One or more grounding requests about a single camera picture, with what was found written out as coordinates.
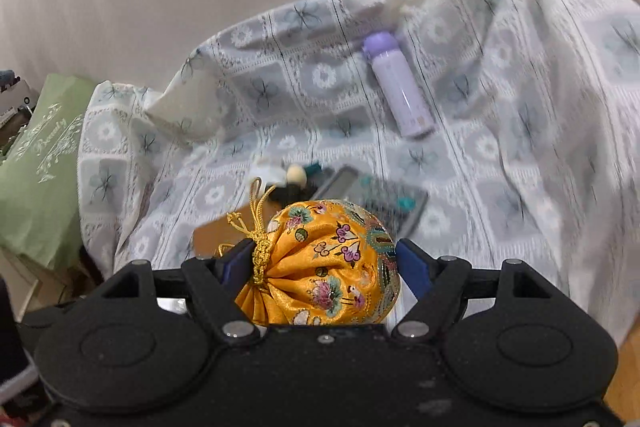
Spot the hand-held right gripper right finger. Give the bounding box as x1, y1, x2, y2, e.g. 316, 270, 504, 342
390, 237, 567, 342

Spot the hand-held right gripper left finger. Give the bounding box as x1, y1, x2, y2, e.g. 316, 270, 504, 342
95, 237, 259, 344

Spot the orange embroidered drawstring pouch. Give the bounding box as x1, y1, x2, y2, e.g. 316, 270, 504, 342
217, 177, 402, 327

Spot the brown leather wallet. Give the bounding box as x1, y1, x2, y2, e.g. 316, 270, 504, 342
192, 207, 268, 269

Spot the grey calculator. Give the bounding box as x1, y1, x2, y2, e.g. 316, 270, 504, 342
320, 164, 430, 239

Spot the floral lace tablecloth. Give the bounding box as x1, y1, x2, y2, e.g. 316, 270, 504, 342
77, 0, 640, 350

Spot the purple water bottle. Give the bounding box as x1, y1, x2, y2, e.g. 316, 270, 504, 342
361, 32, 435, 140

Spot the green printed pillow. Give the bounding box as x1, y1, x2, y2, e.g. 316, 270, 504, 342
0, 74, 99, 272

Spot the black hair tie with ball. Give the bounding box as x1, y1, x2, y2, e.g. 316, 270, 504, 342
270, 163, 315, 204

